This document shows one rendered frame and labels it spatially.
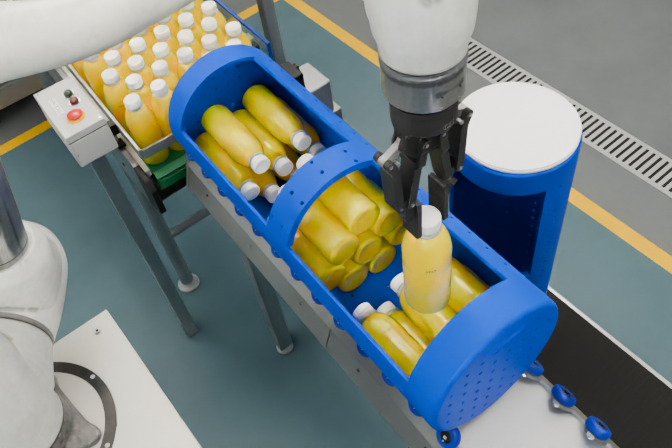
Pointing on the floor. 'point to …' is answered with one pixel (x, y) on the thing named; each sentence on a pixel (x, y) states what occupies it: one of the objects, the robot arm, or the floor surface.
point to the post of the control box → (142, 241)
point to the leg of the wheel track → (270, 307)
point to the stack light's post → (267, 11)
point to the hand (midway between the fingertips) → (425, 206)
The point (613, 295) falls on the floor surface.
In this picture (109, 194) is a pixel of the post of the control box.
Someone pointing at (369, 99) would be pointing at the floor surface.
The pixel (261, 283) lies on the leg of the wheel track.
